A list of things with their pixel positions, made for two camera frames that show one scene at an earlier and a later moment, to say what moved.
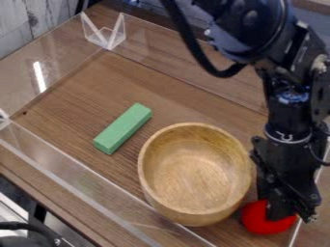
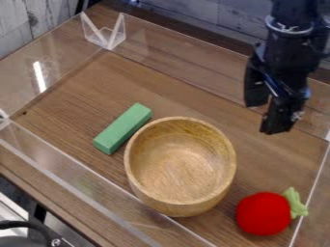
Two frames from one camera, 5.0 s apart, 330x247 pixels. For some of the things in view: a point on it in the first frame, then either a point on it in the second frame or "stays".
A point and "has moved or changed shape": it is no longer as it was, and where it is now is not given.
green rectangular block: [120, 130] stays
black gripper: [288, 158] to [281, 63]
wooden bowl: [195, 172] has moved or changed shape
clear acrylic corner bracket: [104, 37] stays
